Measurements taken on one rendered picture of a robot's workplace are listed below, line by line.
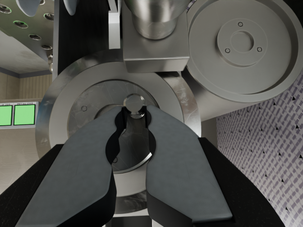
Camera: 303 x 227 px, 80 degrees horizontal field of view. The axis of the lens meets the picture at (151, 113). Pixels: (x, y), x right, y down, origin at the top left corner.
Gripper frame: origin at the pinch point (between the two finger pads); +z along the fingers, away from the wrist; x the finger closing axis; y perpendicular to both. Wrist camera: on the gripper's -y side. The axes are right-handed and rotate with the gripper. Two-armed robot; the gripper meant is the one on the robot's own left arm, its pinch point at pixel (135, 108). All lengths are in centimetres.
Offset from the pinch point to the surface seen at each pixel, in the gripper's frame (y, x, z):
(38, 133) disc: 3.5, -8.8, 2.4
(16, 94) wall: 128, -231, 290
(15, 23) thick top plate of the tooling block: -3.2, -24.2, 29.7
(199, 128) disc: 3.6, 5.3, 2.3
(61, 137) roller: 3.3, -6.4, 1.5
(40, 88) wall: 117, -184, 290
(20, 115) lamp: 18.6, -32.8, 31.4
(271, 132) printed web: 7.9, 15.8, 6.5
